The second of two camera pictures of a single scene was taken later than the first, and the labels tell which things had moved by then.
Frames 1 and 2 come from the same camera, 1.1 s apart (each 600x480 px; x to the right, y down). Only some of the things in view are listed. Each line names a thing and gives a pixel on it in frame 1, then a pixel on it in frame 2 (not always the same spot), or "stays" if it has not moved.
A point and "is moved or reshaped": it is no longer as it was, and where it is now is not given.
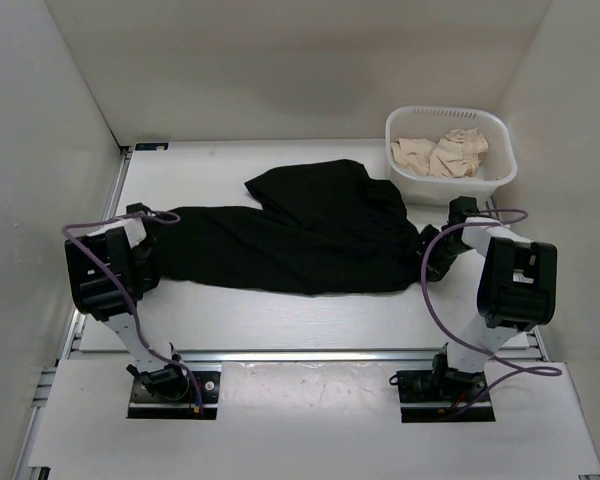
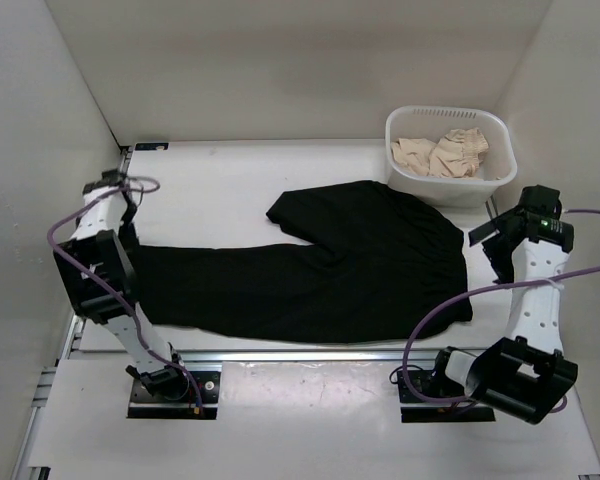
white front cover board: x=331 y=418 stays
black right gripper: x=436 y=269 → x=502 y=267
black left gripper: x=145 y=273 → x=131 y=234
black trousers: x=326 y=228 is moved or reshaped
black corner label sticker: x=152 y=146 stays
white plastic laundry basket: x=436 y=154 stays
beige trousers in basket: x=457 y=155 stays
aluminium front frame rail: x=292 y=356 stays
